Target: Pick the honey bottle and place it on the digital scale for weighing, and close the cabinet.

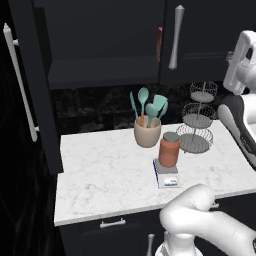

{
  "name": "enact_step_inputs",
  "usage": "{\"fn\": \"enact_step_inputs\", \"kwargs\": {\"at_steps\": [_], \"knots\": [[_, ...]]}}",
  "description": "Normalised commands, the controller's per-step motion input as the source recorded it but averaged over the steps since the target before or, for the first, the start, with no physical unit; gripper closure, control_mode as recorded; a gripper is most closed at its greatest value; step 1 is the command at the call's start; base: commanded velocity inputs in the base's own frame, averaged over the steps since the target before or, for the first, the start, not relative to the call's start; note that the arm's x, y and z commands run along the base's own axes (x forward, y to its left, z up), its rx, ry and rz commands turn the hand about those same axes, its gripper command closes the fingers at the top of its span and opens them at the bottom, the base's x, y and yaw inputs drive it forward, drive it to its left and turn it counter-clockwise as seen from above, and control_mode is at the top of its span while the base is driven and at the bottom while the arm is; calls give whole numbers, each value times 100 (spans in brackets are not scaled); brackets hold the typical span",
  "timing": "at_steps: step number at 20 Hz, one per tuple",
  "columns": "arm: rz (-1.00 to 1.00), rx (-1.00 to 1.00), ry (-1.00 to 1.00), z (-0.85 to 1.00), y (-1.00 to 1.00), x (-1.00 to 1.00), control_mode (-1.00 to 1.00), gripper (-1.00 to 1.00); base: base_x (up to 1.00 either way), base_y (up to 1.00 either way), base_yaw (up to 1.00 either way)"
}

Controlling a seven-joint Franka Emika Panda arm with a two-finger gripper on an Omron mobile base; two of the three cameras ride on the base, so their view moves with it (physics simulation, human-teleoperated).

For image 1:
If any black base cupboard door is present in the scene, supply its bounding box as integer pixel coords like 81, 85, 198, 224
61, 229, 168, 256

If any black drawer front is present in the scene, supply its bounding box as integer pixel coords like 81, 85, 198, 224
58, 209, 168, 240

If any long white door handle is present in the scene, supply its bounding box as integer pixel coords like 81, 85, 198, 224
2, 22, 40, 143

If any white drawer handle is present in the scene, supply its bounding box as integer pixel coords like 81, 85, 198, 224
99, 217, 127, 230

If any white cupboard door handle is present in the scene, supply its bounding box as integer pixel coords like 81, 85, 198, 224
146, 233, 156, 256

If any wide teal spatula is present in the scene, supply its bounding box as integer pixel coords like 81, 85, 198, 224
152, 94, 170, 127

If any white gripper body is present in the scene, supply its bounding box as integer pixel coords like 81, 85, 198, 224
222, 30, 250, 96

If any red box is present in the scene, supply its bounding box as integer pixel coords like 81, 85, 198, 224
155, 26, 164, 63

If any beige utensil pot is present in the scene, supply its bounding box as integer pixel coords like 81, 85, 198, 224
133, 115, 163, 149

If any grey digital scale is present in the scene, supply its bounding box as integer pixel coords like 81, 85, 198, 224
152, 158, 183, 190

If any thin teal spatula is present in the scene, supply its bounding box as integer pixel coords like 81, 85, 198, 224
129, 90, 140, 120

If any three-tier wire stand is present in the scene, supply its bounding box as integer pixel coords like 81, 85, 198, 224
175, 80, 219, 155

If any large teal spoon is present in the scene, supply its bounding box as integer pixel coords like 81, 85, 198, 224
137, 86, 150, 128

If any black wall cabinet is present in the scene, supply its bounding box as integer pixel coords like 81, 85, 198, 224
32, 0, 167, 91

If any white tapered door handle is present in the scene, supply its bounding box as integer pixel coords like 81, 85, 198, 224
167, 4, 186, 71

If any orange honey bottle grey lid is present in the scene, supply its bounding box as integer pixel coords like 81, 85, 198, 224
158, 131, 182, 169

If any closed black cabinet door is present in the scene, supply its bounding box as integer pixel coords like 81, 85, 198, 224
158, 0, 256, 85

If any open black cabinet door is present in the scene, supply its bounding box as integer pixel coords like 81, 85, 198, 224
7, 0, 65, 176

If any small teal spoon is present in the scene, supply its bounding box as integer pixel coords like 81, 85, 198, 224
144, 102, 159, 128

